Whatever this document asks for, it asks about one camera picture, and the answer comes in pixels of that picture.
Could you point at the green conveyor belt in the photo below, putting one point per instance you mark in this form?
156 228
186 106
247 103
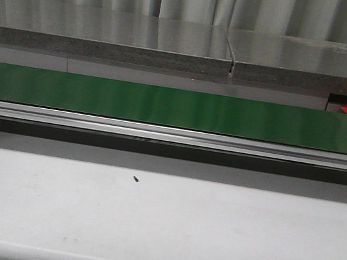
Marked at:
264 121

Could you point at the grey stone counter left slab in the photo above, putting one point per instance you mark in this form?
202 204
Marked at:
115 36

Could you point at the grey stone counter slab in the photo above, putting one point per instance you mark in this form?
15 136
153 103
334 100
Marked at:
289 61
115 36

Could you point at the grey stone counter right slab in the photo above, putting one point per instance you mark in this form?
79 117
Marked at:
289 61

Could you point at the aluminium conveyor frame rail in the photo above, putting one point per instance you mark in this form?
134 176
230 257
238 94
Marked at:
179 136

